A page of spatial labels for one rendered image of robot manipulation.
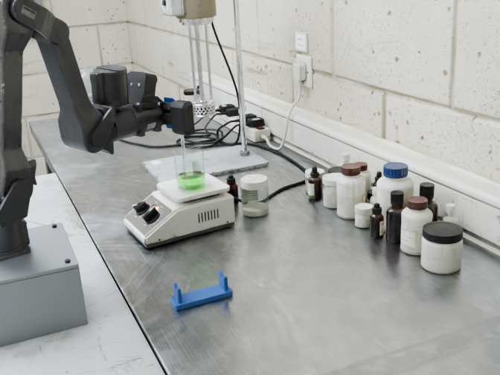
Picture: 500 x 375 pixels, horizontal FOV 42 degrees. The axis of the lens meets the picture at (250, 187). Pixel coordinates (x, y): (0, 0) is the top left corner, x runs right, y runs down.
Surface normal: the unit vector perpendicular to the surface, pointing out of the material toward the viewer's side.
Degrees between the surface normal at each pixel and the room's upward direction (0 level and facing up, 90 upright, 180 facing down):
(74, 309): 90
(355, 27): 90
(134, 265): 0
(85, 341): 0
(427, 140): 90
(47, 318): 90
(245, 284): 0
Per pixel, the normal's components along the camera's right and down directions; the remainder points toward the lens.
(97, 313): -0.05, -0.94
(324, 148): -0.91, 0.18
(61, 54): 0.82, 0.22
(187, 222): 0.49, 0.27
